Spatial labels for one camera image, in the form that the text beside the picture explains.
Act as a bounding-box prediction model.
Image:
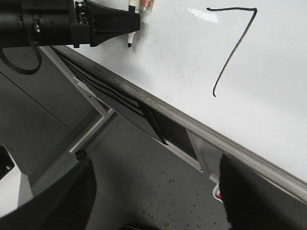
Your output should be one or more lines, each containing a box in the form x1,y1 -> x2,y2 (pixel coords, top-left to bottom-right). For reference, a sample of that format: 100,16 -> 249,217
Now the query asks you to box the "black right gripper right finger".
219,155 -> 307,230

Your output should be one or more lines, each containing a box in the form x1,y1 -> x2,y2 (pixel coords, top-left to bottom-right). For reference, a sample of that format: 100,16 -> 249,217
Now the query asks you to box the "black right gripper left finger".
0,159 -> 96,230

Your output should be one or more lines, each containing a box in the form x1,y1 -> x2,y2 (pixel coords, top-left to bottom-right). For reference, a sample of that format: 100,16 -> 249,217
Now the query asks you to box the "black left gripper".
21,0 -> 132,47

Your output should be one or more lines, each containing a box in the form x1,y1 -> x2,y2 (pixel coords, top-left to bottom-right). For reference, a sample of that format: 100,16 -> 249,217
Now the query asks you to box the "taped whiteboard marker with magnet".
127,0 -> 154,48

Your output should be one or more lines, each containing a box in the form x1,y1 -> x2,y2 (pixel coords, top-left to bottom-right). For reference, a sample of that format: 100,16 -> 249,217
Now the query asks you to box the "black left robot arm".
0,0 -> 140,230

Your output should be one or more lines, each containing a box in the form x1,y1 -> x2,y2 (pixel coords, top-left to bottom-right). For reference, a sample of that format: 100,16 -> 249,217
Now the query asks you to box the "white whiteboard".
58,0 -> 307,200

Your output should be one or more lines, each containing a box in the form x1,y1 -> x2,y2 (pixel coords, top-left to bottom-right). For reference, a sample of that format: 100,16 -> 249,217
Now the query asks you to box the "white plastic marker tray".
213,184 -> 223,202

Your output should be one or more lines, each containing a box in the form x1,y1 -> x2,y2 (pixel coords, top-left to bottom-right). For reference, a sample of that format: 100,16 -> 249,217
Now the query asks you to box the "black cable loop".
0,23 -> 43,75

